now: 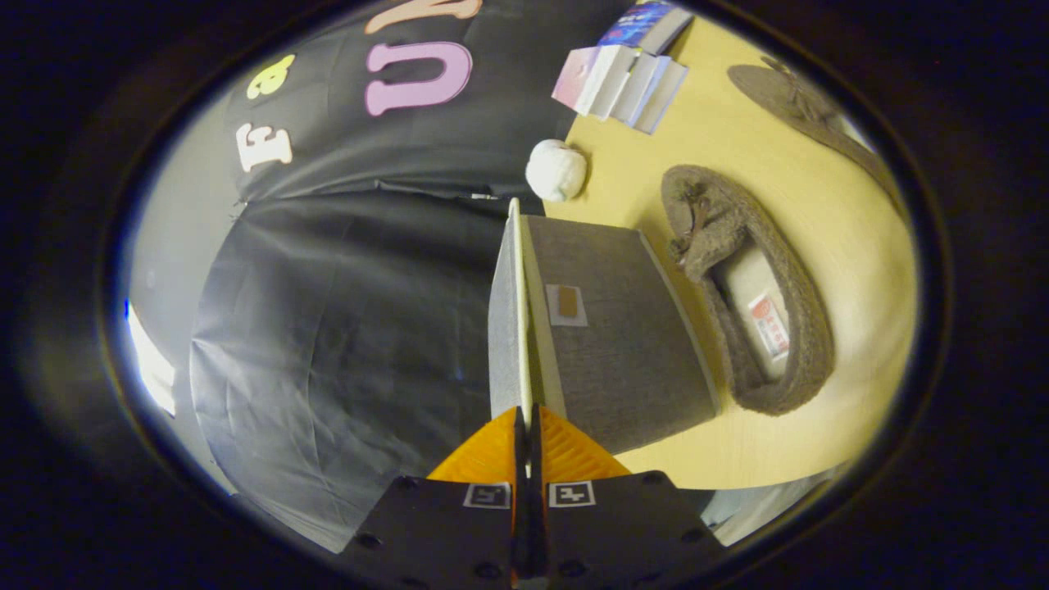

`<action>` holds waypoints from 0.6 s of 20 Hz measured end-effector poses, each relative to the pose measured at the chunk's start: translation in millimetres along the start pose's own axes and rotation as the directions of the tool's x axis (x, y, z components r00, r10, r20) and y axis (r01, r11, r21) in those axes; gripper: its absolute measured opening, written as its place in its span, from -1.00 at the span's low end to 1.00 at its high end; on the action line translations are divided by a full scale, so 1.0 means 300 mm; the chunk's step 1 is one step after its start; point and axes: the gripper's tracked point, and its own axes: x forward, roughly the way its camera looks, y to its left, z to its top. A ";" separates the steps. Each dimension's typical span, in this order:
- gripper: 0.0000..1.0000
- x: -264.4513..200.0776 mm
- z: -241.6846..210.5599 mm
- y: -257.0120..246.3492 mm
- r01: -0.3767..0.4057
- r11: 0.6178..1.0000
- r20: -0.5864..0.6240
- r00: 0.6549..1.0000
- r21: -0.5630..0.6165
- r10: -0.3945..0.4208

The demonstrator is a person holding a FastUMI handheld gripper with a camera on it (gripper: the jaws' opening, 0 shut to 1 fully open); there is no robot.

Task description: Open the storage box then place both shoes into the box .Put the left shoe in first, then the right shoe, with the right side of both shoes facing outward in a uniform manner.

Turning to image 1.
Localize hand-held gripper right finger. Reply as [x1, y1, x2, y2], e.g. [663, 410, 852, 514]
[527, 404, 727, 590]

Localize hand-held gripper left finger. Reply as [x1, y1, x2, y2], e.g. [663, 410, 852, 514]
[340, 407, 527, 590]

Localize grey fabric storage box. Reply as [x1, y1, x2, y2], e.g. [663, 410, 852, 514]
[488, 197, 722, 456]

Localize brown fuzzy shoe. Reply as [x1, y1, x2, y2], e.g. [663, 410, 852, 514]
[661, 164, 836, 417]
[727, 55, 907, 220]

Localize black backdrop cloth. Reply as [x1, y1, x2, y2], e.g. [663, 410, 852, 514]
[190, 0, 642, 555]

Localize white fluffy ball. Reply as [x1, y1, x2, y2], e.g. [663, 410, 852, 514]
[524, 138, 588, 204]

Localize grey-blue book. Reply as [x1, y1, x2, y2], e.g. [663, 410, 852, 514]
[633, 57, 690, 136]

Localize white book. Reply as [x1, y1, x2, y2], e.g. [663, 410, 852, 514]
[578, 44, 650, 121]

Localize blue printed book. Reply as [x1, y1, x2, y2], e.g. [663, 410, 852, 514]
[596, 0, 694, 57]

